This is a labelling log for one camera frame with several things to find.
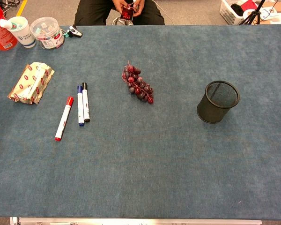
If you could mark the teal binder clip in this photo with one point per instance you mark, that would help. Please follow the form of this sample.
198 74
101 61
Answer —
66 34

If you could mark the white paper cup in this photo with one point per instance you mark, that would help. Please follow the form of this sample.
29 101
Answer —
25 35

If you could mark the black silver binder clip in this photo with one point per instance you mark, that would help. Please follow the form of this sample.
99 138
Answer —
75 31

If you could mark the black tripod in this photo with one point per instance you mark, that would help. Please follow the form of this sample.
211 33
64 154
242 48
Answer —
254 15

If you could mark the chrome stool base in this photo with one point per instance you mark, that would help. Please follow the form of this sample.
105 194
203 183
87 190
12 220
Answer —
118 22

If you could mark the red cylindrical canister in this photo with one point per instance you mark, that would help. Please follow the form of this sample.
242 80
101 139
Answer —
0 37

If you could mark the black mesh pen cup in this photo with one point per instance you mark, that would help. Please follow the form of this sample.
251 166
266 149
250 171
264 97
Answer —
210 112

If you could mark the aluminium rail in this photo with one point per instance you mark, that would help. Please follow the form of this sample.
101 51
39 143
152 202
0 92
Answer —
131 221

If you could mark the clear plastic jar of clips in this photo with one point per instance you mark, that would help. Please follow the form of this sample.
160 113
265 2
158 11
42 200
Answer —
49 37

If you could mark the blue felt table cloth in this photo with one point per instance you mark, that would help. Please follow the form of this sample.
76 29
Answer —
140 164

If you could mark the red capped whiteboard marker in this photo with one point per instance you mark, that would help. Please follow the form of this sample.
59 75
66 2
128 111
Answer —
64 118

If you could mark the white tube green label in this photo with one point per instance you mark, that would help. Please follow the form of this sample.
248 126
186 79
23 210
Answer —
5 24

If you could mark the red folder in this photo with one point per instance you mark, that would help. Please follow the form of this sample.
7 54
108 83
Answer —
248 4

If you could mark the handheld smartphone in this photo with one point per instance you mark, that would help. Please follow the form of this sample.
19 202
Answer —
127 13

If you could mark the seated person black trousers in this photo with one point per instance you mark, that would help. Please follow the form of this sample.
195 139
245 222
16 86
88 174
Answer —
91 14

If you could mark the blue capped whiteboard marker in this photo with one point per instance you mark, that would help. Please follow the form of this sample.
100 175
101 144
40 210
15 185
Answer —
80 107

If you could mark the white plastic basket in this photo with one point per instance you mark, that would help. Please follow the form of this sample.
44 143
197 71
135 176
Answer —
227 11

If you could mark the black capped whiteboard marker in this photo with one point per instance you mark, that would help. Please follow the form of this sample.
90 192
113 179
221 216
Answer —
85 105

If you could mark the bunch of red grapes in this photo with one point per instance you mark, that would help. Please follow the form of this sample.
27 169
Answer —
138 86

